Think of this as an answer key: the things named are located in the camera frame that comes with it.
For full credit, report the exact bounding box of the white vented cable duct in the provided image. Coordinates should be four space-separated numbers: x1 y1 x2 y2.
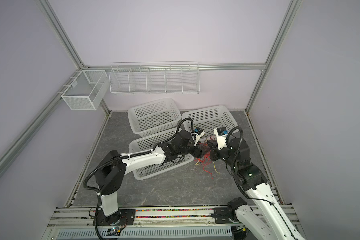
55 226 233 240

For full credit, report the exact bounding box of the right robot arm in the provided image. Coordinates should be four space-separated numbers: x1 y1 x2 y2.
207 127 304 240

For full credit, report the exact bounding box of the white basket back right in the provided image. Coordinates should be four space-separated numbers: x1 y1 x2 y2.
182 105 238 143

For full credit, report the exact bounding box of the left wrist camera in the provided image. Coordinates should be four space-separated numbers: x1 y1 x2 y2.
194 127 205 146

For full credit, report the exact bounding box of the white basket back left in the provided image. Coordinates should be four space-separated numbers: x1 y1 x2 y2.
128 98 182 137

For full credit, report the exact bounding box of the white basket front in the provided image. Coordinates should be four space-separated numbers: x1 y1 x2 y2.
129 128 194 181

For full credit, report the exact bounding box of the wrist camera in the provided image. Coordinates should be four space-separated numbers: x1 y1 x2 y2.
194 127 205 146
214 127 228 150

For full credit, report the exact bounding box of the red cable with clip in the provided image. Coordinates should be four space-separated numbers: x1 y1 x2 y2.
194 136 217 179

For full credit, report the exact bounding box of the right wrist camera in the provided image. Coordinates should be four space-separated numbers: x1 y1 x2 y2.
214 127 228 150

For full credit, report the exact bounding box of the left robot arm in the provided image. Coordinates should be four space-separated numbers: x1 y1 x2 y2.
82 118 206 226

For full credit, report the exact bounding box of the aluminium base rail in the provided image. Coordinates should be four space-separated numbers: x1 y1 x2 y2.
41 205 304 240

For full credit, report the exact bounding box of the green circuit board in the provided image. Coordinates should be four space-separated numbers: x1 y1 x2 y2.
106 228 122 237

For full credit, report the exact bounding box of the black cable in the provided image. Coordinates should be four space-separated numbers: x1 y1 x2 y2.
139 140 188 178

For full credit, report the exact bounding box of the white basket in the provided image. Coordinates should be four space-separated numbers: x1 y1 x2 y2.
128 98 182 137
129 128 194 181
182 105 238 143

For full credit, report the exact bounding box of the white mesh wall box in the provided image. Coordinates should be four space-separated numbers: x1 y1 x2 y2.
62 70 110 111

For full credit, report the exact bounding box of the wire mesh wall shelf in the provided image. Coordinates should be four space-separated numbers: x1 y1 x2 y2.
109 62 200 94

